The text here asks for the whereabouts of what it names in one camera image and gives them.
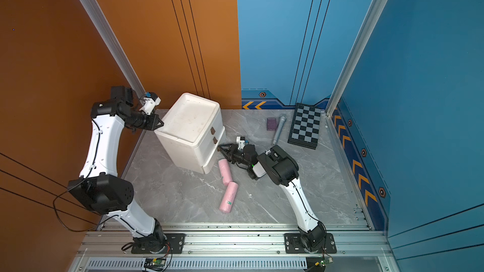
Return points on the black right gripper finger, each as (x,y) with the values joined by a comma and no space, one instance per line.
(226,148)
(229,155)

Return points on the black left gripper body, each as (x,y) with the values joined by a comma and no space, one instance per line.
(144,121)

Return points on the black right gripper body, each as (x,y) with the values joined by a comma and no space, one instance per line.
(237,155)

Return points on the white plastic drawer cabinet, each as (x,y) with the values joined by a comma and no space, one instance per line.
(193,128)

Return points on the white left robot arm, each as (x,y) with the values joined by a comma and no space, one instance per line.
(98,188)

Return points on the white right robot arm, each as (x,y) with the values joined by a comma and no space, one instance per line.
(283,170)

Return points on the pink roll upper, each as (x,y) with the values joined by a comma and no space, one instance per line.
(225,171)

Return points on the pink roll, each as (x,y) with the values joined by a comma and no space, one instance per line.
(228,198)
(225,171)

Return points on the purple small block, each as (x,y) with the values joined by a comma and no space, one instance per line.
(271,124)

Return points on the pink roll lower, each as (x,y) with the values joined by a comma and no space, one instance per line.
(228,198)

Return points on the grey microphone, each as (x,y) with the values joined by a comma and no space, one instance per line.
(280,126)

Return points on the black white chessboard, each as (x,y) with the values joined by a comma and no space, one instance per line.
(305,127)

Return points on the green circuit board left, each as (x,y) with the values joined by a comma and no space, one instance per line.
(155,264)

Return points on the green circuit board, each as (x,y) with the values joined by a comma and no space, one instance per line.
(155,264)
(323,263)

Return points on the green circuit board right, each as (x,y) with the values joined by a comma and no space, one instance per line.
(323,263)

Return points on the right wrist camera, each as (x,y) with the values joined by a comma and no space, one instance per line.
(241,142)

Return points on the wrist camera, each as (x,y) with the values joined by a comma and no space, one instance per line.
(241,142)
(149,102)

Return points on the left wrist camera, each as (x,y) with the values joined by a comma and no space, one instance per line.
(149,102)

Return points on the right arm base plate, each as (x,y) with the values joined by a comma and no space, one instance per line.
(296,243)

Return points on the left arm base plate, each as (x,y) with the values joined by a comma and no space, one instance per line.
(168,244)

